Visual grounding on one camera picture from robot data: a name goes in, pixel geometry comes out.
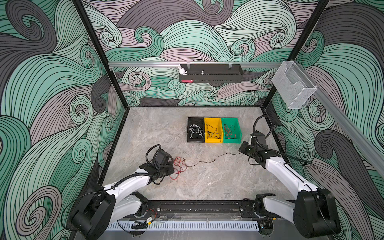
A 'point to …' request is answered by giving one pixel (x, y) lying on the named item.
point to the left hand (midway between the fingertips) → (173, 167)
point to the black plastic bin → (195, 131)
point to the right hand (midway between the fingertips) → (242, 146)
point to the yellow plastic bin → (213, 130)
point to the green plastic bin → (235, 122)
